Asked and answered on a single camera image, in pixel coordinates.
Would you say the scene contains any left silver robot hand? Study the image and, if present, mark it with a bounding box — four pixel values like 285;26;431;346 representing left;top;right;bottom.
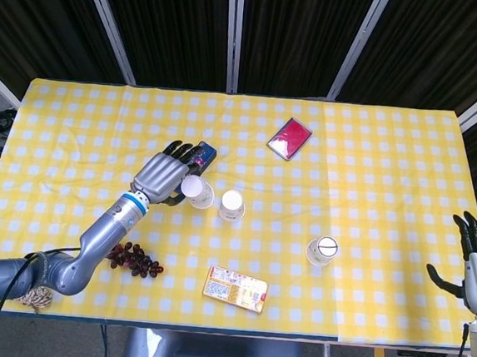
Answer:
128;135;208;210

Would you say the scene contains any white paper cup green flower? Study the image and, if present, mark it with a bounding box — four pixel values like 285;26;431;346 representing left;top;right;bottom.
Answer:
178;175;216;211

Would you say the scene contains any white paper cup black line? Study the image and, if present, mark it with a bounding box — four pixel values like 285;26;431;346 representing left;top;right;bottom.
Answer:
304;233;340;268

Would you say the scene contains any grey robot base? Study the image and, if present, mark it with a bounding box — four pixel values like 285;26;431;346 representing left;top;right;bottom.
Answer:
121;325;306;357

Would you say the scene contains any dark blue printed box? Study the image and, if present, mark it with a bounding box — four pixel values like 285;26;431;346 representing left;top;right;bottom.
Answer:
187;139;220;176

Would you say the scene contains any white paper cup blue flower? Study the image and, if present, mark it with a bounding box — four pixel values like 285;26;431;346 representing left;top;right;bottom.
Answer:
216;188;247;223

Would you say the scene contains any dark red grape bunch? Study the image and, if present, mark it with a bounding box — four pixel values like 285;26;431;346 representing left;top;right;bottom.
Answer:
104;240;166;280

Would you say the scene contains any red ink pad case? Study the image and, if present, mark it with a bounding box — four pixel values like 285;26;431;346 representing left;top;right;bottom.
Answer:
265;114;315;164

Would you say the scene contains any yellow printed food box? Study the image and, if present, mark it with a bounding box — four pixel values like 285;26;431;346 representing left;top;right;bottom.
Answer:
201;264;271;315

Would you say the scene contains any yellow white checkered tablecloth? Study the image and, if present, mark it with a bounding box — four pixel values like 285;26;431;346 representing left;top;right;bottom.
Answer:
0;70;477;355

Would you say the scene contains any brown twine ball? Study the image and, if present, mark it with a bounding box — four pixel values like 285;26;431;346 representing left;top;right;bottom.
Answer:
16;284;54;316

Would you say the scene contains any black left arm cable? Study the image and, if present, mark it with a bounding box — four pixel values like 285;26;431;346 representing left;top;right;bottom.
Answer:
0;240;82;357

